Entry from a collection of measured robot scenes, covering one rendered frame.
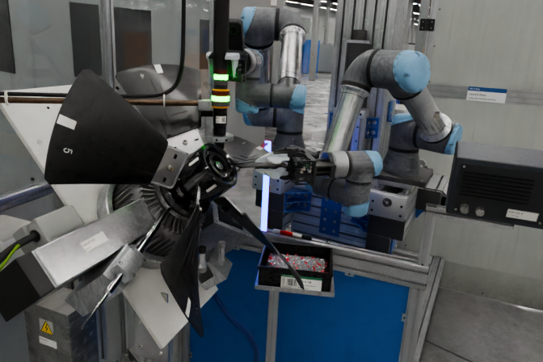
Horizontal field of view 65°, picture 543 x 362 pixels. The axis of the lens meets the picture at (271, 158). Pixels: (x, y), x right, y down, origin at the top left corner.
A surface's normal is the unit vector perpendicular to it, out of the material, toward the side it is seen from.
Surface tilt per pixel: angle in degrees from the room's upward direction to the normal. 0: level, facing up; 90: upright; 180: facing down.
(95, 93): 71
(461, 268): 90
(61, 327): 90
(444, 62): 90
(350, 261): 90
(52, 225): 50
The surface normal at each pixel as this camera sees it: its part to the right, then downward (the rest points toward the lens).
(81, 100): 0.72, -0.10
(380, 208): -0.46, 0.21
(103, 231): 0.75, -0.51
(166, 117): 0.11, -0.45
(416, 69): 0.62, 0.16
